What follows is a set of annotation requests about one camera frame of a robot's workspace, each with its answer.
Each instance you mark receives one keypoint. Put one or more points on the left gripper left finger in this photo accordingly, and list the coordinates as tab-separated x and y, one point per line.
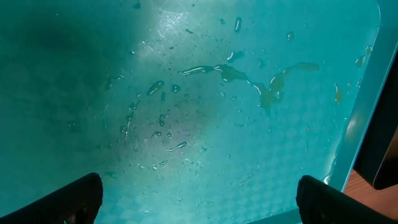
77	202

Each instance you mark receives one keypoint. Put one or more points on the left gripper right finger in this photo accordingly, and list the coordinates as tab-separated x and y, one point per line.
318	203

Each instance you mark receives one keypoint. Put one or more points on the black water basin tray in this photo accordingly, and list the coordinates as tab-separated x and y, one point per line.
376	162

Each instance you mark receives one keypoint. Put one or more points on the teal plastic tray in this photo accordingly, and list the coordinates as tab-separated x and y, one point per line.
190	111

